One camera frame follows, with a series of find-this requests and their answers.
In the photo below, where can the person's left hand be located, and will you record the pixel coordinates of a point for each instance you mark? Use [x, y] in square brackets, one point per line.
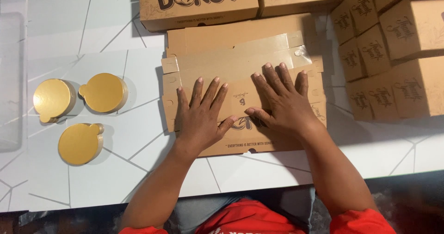
[199, 123]

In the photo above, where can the person's right hand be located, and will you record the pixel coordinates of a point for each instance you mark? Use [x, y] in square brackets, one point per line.
[288, 109]

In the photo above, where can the brown cardboard box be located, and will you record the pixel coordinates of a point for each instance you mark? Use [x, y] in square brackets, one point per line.
[225, 67]

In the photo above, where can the pile of flat cardboard sheets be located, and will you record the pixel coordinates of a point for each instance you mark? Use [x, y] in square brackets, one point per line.
[225, 31]

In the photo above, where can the stack of gold cake boards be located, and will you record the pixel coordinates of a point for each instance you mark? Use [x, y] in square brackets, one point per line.
[103, 92]
[53, 99]
[79, 144]

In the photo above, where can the person's red shirt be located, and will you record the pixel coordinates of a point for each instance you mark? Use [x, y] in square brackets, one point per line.
[249, 217]

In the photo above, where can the long assembled brown printed box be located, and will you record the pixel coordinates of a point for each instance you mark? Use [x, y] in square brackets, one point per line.
[305, 0]
[197, 8]

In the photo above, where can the stack of small brown boxes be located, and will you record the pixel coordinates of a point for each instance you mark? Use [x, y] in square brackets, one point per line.
[409, 88]

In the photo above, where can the clear plastic container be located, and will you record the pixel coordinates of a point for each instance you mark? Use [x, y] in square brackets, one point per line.
[12, 81]

